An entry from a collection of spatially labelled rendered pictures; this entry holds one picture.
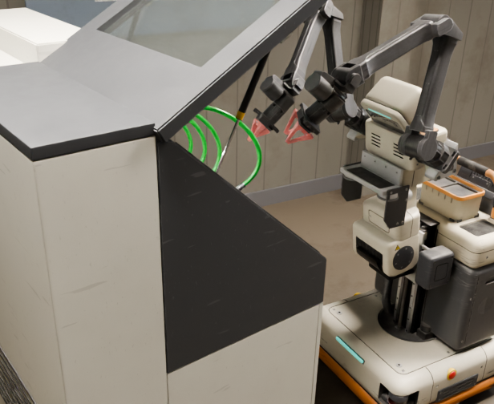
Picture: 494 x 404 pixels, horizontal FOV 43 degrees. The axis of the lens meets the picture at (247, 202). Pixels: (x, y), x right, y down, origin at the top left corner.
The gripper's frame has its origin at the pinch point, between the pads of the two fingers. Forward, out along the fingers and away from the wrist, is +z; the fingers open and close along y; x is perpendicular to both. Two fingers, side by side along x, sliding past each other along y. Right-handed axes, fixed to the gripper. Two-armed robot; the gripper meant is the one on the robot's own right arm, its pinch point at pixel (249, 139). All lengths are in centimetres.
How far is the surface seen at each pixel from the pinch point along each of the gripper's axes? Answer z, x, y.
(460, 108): -141, -203, -237
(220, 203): 18, 54, 24
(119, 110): 17, 48, 57
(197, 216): 24, 56, 27
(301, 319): 30, 46, -32
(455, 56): -160, -201, -195
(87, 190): 33, 64, 56
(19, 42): 28, -23, 72
